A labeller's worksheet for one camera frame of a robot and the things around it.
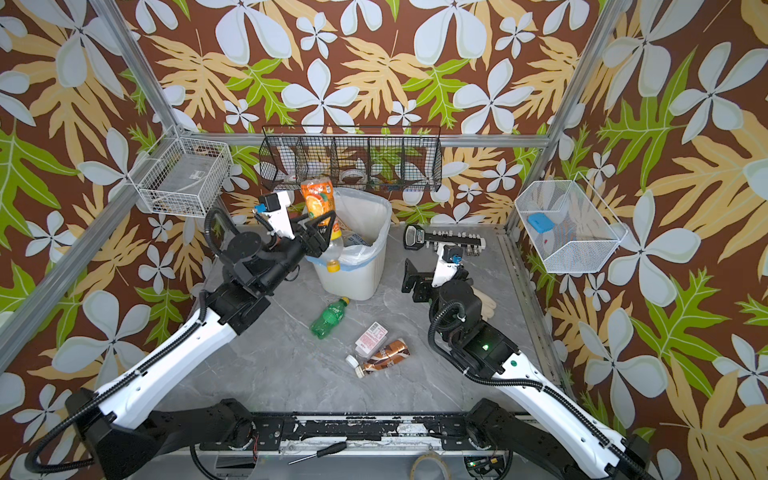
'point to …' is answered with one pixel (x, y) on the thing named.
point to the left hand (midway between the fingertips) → (325, 210)
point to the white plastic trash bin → (359, 284)
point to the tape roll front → (430, 454)
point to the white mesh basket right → (572, 229)
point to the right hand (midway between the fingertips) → (422, 260)
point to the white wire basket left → (182, 173)
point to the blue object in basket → (540, 222)
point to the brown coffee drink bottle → (388, 355)
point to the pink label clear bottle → (367, 344)
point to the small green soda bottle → (331, 315)
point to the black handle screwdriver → (330, 449)
